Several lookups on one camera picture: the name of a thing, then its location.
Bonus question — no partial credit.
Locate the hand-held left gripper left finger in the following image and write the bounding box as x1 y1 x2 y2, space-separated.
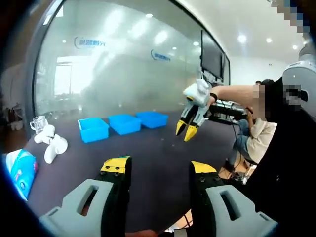
39 155 133 237

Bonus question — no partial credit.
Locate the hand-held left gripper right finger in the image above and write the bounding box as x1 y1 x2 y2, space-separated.
189 160 279 237

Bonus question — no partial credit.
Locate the blue plastic bin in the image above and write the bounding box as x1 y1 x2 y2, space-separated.
77 117 110 144
108 113 143 136
135 111 169 130

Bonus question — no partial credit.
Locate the person's left hand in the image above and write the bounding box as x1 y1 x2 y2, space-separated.
124 229 161 237

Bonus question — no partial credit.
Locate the desk electronics rack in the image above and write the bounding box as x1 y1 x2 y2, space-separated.
214 100 248 116

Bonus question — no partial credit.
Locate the large black monitor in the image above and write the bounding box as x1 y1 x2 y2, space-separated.
201 29 231 80

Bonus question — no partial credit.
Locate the blue tissue packet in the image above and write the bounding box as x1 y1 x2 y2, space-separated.
6 149 38 201

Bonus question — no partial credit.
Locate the person in black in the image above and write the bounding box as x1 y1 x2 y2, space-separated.
245 76 316 237

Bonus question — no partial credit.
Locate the clear glass mug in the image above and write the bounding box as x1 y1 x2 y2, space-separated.
30 115 48 134

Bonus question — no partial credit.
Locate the grey worn device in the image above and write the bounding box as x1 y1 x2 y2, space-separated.
282 45 316 112

